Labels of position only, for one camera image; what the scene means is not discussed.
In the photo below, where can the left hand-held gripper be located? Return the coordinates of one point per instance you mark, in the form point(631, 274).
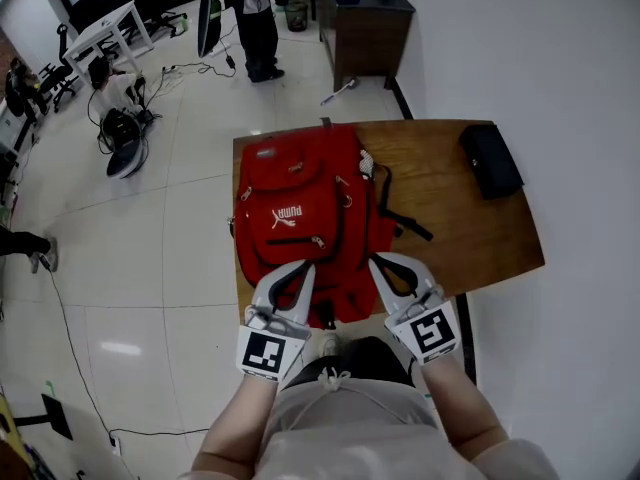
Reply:
point(272, 350)

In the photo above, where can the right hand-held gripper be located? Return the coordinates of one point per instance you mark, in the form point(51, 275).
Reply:
point(430, 335)

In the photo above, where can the red backpack bag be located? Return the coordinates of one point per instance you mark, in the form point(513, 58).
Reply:
point(295, 203)

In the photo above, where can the person's left forearm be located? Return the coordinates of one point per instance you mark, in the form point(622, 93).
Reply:
point(235, 428)

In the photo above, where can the person's right forearm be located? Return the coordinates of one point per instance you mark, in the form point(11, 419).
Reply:
point(462, 408)

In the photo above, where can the person's white shoe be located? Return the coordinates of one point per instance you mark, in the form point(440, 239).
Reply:
point(327, 345)

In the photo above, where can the black table leg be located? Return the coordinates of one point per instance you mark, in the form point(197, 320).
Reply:
point(466, 338)

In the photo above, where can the person's black shorts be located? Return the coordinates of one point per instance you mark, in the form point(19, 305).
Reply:
point(370, 360)

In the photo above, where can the black rectangular case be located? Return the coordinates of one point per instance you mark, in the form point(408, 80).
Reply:
point(491, 160)

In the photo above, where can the person's white shirt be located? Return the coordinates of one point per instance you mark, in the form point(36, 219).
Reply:
point(380, 443)

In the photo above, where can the white floor brush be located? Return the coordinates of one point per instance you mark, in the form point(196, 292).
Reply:
point(340, 92)

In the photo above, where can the black and white round device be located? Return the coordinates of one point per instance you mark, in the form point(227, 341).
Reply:
point(125, 143)

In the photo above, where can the white power strip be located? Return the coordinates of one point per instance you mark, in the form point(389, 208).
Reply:
point(115, 444)

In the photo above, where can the dark wooden cabinet desk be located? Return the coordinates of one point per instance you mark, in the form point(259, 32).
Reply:
point(367, 33)

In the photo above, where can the black flat stand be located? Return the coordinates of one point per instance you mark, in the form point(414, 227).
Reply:
point(54, 415)

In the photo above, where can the green mesh wastebasket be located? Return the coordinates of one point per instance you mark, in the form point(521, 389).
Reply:
point(297, 17)

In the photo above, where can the leaning flat panel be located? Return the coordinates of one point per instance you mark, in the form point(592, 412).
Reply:
point(209, 25)

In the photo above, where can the black office chair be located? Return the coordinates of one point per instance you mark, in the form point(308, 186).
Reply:
point(160, 3)
point(57, 75)

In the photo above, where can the white square table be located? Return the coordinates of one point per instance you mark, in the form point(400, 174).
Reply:
point(107, 28)

